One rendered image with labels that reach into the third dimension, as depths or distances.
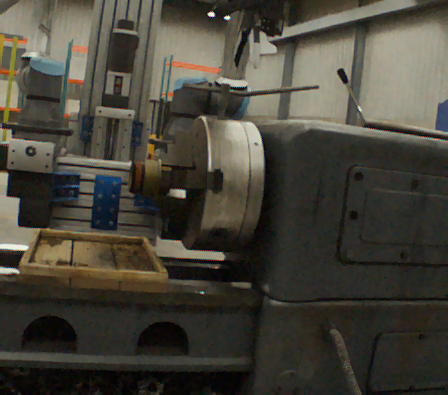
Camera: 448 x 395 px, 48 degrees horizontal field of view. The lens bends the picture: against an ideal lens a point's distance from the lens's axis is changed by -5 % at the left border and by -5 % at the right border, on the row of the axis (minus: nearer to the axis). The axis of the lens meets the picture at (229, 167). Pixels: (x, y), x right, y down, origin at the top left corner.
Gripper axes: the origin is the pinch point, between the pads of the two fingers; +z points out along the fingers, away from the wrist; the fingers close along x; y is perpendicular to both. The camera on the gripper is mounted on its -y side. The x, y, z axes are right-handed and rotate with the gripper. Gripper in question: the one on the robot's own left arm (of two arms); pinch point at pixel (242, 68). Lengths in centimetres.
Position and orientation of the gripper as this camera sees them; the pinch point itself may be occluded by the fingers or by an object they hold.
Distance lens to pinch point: 123.7
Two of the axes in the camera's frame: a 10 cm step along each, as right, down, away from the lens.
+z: -1.5, 9.7, 1.7
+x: -2.7, -2.0, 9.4
